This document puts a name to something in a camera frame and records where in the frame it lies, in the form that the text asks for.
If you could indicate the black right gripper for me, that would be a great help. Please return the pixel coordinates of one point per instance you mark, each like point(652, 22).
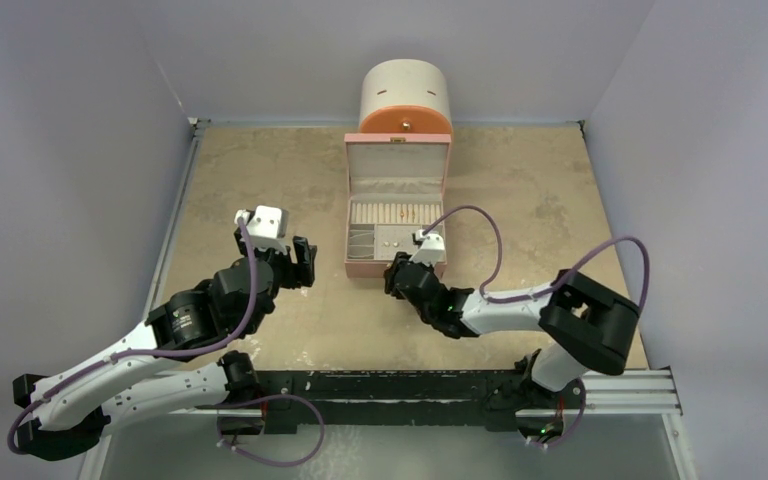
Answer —
point(402, 276)

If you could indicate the pink jewelry box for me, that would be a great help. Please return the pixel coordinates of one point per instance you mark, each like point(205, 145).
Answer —
point(396, 185)

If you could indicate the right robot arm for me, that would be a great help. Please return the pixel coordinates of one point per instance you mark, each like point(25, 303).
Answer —
point(591, 325)

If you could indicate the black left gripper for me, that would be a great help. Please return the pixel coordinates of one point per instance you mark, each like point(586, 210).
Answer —
point(300, 272)

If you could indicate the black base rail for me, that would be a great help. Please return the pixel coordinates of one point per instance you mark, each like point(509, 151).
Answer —
point(496, 400)

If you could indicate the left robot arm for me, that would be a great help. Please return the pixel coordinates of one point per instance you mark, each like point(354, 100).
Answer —
point(176, 358)

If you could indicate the round beige orange box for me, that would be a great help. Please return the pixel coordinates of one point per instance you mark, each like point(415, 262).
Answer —
point(405, 96)

